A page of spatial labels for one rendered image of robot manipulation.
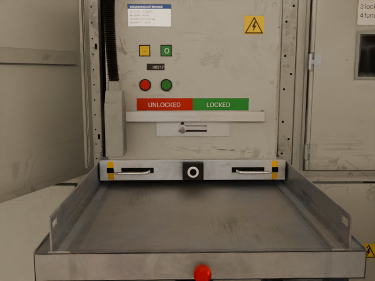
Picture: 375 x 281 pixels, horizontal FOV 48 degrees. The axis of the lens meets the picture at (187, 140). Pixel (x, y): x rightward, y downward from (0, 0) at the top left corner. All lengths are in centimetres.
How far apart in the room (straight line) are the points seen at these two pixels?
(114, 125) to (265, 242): 50
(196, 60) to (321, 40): 46
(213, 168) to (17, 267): 81
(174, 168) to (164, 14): 43
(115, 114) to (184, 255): 46
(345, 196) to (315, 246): 72
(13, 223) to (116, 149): 60
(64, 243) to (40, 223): 70
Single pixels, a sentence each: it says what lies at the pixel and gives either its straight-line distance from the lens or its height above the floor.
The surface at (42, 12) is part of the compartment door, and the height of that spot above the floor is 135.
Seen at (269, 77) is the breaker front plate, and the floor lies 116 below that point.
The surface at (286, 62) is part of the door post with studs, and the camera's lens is 146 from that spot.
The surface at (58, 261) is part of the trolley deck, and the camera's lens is 84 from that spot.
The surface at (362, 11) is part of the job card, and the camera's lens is 153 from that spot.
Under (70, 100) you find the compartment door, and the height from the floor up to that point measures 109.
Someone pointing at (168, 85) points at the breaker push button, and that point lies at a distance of 120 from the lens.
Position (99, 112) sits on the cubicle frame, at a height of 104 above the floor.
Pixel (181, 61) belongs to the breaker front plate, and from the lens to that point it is 120.
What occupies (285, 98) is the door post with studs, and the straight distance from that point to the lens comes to 147.
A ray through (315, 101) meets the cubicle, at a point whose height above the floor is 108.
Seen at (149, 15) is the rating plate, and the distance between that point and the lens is 122.
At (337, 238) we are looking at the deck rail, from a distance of 90.
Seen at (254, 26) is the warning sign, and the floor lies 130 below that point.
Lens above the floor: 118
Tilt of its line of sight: 9 degrees down
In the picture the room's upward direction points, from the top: straight up
